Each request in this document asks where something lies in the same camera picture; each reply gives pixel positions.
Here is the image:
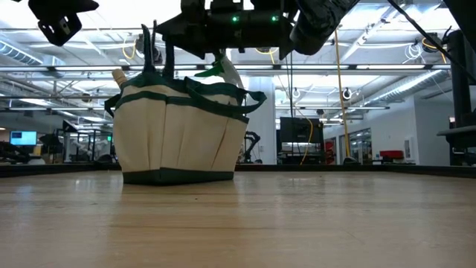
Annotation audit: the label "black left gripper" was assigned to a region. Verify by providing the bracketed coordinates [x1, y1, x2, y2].
[28, 0, 100, 14]

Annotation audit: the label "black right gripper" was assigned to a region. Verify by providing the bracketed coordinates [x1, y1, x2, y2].
[155, 0, 298, 60]

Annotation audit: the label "green plastic spray bottle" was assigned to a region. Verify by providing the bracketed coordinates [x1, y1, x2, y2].
[193, 55, 246, 90]

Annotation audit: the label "wooden-handled garden rake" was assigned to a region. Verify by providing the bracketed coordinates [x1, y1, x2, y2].
[112, 68, 128, 89]

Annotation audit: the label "green-handled pruning shears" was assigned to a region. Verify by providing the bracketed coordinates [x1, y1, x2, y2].
[140, 20, 176, 81]

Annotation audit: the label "cream canvas green-trimmed gardening bag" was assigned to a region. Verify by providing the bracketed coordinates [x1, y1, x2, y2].
[103, 72, 268, 186]

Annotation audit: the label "black cabinet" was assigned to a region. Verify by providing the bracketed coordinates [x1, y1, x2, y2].
[278, 117, 324, 165]

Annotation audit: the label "computer monitor showing blue screen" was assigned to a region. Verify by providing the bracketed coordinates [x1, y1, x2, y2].
[9, 130, 38, 146]

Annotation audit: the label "grey side table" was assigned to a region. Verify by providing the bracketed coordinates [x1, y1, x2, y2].
[437, 124, 476, 148]

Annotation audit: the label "thin yellow cable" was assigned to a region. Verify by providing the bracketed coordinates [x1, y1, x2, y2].
[297, 111, 314, 165]

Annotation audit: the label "yellow hanging cable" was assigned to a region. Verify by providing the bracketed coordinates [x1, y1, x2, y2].
[333, 29, 353, 165]

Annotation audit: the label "black aluminium table frame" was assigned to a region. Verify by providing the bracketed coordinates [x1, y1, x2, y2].
[0, 162, 476, 179]

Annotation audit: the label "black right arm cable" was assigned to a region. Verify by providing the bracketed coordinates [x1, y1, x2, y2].
[386, 0, 476, 85]

